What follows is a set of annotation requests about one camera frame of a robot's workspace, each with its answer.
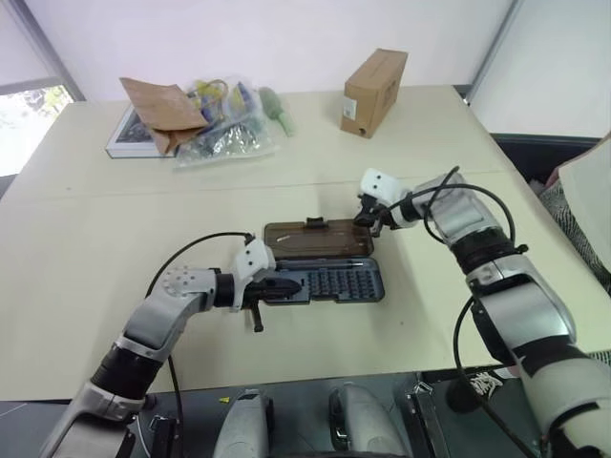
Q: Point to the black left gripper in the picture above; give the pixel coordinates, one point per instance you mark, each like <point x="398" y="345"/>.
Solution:
<point x="258" y="292"/>

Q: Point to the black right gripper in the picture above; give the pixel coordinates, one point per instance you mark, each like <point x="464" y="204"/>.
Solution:
<point x="368" y="206"/>

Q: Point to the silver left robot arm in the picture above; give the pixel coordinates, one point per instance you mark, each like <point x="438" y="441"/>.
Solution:
<point x="157" y="315"/>

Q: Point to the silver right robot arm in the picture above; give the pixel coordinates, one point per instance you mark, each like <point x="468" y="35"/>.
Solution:
<point x="525" y="305"/>

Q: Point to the screwdriver bit case, smoky lid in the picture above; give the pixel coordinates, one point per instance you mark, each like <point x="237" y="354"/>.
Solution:
<point x="334" y="286"/>

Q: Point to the pale green plastic item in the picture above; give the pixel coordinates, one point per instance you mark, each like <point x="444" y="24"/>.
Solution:
<point x="279" y="112"/>

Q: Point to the grey rounded shape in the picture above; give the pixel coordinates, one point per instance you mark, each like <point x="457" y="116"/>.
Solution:
<point x="243" y="424"/>
<point x="367" y="420"/>

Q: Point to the brown cardboard box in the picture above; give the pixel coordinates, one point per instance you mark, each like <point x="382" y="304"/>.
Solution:
<point x="370" y="95"/>

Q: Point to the clear plastic bag of items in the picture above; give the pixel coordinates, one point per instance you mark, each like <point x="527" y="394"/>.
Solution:
<point x="229" y="133"/>

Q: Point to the black and white striped cloth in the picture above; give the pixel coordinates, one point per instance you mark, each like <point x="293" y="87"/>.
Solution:
<point x="573" y="214"/>

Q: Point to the white flat box, dark picture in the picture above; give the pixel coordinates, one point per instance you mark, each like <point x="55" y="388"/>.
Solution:
<point x="129" y="138"/>

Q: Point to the crumpled brown paper bag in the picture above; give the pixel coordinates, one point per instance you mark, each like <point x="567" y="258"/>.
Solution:
<point x="164" y="112"/>

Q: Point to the beige paper sheet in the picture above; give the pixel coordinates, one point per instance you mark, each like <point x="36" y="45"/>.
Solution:
<point x="589" y="191"/>

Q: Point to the white roller blind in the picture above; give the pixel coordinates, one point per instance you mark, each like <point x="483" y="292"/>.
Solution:
<point x="21" y="43"/>

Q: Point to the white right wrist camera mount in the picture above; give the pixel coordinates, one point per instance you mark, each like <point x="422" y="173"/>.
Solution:
<point x="382" y="183"/>

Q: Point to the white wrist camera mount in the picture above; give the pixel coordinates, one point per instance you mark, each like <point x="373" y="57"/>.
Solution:
<point x="382" y="183"/>
<point x="250" y="260"/>

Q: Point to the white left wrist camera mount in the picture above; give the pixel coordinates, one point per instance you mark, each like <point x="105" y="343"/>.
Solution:
<point x="250" y="260"/>

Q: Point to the white partition post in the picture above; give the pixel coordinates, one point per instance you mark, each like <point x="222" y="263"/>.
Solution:
<point x="494" y="47"/>

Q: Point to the dark window frame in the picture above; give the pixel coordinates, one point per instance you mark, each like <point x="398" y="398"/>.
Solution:
<point x="52" y="47"/>

